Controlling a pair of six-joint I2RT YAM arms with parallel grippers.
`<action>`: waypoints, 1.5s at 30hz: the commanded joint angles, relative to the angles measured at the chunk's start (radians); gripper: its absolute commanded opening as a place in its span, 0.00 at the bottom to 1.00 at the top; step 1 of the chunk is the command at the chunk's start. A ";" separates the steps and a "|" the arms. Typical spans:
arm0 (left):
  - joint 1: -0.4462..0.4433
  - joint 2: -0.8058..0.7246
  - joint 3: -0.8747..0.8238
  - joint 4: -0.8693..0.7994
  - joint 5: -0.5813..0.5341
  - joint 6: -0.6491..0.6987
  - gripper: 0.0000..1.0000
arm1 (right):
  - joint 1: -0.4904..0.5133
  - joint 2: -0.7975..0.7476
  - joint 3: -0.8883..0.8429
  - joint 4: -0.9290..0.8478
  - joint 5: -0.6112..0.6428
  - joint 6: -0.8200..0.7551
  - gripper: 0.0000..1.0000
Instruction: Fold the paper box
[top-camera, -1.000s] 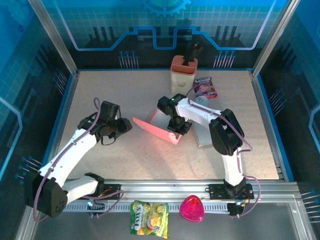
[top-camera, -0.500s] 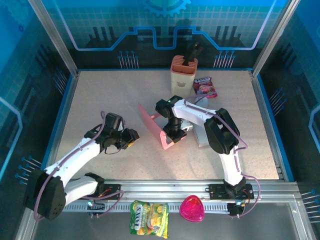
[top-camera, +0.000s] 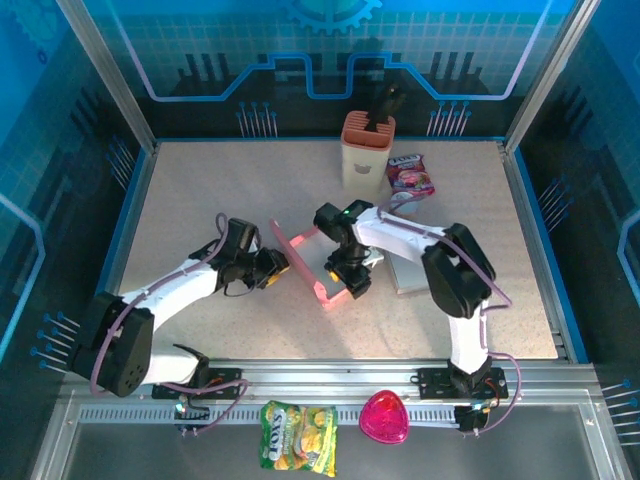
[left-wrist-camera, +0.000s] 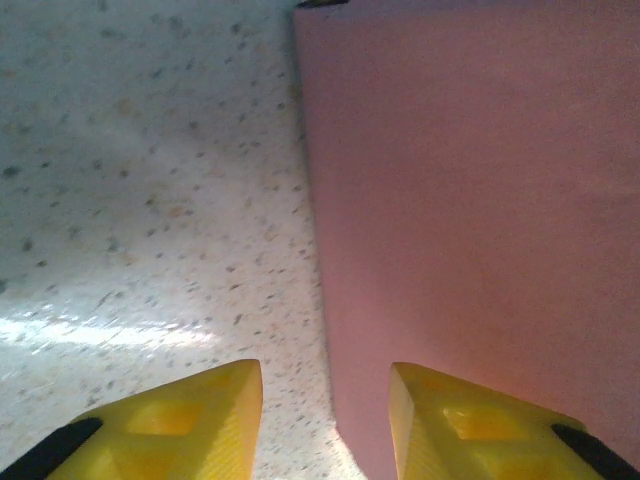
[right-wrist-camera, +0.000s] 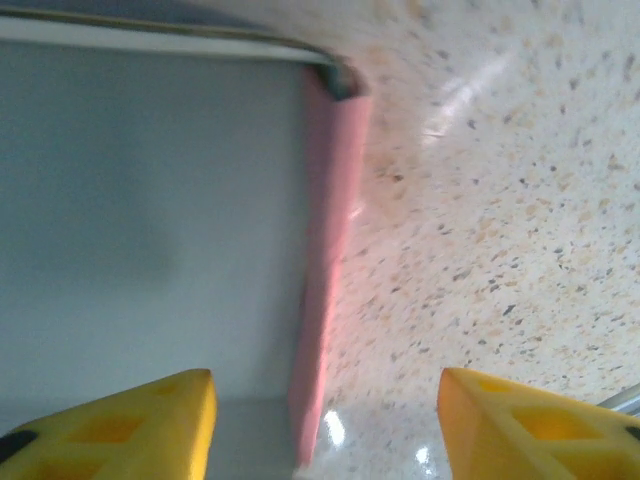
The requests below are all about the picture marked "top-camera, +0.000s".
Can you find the pink paper box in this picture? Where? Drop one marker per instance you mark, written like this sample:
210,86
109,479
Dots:
310,260

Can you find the white paper box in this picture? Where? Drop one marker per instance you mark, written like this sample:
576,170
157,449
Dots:
410,275

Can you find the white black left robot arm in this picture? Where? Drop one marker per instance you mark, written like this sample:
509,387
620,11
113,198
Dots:
185,290

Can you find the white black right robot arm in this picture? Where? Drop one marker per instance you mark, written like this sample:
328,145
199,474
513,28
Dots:
395,235

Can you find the magenta heart-shaped box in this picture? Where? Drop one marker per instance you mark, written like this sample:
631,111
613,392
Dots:
384,417

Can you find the small white round can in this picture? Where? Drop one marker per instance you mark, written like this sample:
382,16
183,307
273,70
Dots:
407,204

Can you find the beige knife block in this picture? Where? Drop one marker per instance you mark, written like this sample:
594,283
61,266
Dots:
360,160

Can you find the purple candy bag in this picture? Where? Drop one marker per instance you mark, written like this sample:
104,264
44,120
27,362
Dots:
410,175

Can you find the black connector module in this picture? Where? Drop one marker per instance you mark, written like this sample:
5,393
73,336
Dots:
192,416
470,420

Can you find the yellow green candy bag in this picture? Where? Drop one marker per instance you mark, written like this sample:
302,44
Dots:
300,437

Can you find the aluminium front rail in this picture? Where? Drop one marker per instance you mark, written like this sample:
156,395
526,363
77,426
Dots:
325,375

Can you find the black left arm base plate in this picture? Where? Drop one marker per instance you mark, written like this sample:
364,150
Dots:
227,382

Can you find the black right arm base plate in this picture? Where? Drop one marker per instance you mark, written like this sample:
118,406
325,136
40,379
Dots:
432,382

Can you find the aluminium side rail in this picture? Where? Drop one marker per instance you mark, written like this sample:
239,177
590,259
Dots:
531,225
135,200

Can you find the aluminium frame post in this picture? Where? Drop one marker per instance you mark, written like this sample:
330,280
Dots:
545,75
110,75

